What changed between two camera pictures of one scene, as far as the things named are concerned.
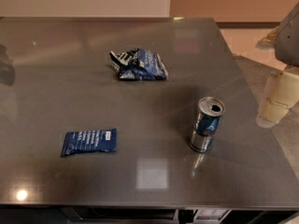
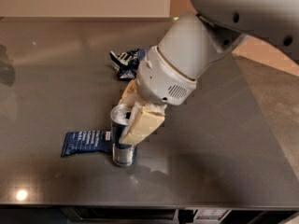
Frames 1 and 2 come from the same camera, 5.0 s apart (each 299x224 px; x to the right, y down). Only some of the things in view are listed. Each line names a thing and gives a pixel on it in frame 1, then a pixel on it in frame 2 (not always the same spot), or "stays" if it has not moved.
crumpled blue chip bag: (138, 63) stays
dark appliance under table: (147, 216) stays
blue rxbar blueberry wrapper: (98, 140) stays
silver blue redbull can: (209, 116) → (124, 155)
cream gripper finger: (282, 93) → (160, 82)
